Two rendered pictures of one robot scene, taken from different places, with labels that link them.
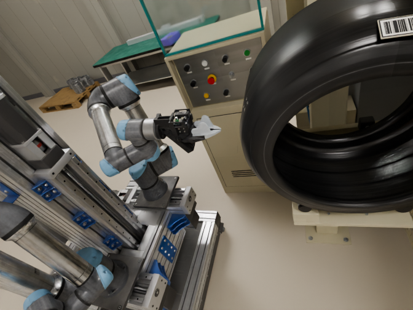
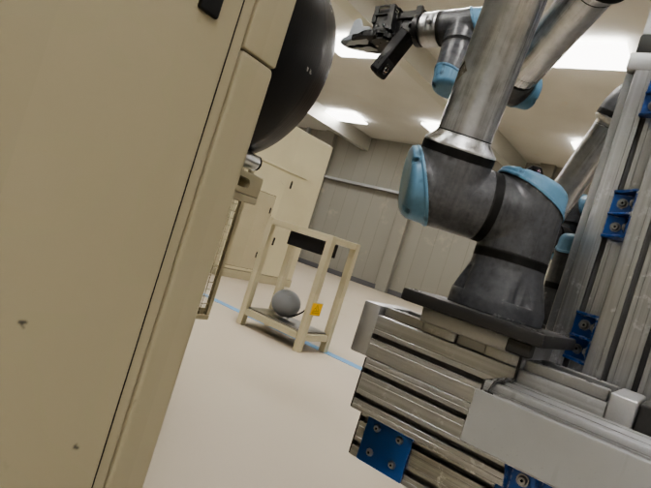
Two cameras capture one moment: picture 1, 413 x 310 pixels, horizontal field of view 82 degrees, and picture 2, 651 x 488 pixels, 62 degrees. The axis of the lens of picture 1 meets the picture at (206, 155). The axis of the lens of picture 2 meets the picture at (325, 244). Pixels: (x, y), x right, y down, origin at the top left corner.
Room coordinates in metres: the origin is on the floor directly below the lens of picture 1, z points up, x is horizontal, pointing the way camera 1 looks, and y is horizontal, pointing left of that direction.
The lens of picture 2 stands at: (1.92, 0.13, 0.75)
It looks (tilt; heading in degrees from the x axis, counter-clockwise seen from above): 0 degrees down; 184
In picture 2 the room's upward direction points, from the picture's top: 17 degrees clockwise
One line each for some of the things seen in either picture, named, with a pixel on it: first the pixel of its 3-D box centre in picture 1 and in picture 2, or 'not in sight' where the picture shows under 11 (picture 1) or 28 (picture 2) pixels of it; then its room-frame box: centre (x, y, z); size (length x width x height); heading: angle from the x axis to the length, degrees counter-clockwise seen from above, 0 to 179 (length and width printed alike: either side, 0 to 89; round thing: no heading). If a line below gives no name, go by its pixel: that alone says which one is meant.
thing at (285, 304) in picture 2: not in sight; (297, 284); (-1.89, -0.25, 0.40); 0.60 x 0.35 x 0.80; 58
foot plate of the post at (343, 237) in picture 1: (325, 224); not in sight; (0.75, -0.55, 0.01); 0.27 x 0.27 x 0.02; 61
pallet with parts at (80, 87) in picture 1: (67, 93); not in sight; (5.83, 2.30, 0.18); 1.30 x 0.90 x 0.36; 58
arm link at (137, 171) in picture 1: (143, 171); (519, 214); (1.03, 0.35, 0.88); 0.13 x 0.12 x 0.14; 97
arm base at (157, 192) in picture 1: (152, 185); (502, 285); (1.03, 0.36, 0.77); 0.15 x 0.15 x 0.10
